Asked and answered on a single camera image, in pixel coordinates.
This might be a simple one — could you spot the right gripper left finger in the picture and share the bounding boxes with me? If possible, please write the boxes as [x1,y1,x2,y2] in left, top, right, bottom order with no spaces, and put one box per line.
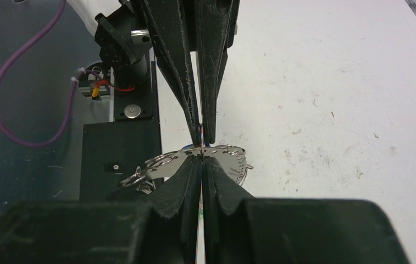
[0,155,201,263]

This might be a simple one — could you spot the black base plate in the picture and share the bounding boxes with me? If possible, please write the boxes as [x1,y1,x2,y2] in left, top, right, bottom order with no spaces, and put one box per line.
[79,61,162,202]

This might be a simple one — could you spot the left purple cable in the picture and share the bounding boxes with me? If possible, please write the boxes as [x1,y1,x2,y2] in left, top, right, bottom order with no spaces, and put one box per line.
[0,0,103,149]

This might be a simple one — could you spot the metal key organizer plate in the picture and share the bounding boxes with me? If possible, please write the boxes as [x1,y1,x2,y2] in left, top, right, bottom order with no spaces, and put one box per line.
[113,126,253,195]

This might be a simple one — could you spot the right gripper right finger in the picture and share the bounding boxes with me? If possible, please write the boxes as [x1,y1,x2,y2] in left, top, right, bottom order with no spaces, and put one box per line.
[202,157,409,263]

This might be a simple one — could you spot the key with blue tag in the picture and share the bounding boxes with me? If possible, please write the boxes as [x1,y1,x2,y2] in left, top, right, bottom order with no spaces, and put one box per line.
[181,144,196,151]

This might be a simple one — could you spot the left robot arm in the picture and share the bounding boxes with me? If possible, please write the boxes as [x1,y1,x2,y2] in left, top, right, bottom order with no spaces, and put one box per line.
[70,0,240,146]

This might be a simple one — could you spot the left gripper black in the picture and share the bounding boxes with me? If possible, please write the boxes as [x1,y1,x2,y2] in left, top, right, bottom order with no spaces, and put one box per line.
[120,1,238,145]

